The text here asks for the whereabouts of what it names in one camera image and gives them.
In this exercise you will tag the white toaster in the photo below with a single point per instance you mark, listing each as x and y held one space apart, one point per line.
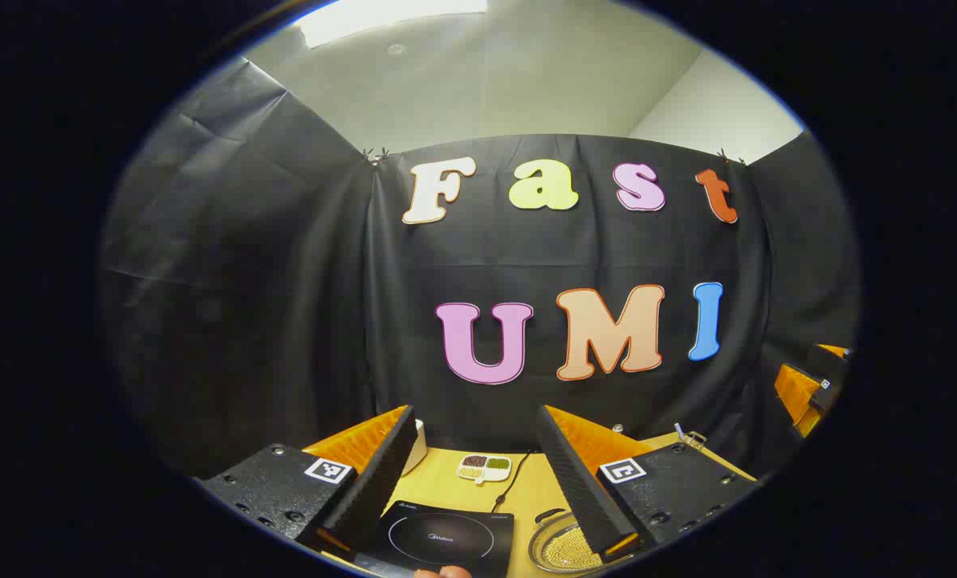
417 449

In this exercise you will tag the pile of yellow soybeans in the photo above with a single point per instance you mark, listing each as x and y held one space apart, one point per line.
571 550

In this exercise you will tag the black backdrop cloth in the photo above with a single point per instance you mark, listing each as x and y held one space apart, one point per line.
286 321

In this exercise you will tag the ceiling light panel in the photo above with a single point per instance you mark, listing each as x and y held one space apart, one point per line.
382 18

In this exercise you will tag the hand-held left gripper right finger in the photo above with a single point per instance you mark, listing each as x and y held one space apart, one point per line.
579 490

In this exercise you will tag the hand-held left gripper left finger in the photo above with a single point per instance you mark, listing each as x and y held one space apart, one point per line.
370 494

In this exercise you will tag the white divided dish of beans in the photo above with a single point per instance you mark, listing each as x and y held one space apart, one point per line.
485 468

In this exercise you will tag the black induction cooktop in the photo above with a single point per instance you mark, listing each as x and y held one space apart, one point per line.
446 538

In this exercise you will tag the small metal cloth clip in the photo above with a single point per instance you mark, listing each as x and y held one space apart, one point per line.
731 156
376 155

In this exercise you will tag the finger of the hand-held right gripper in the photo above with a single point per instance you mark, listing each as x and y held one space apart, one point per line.
828 365
796 393

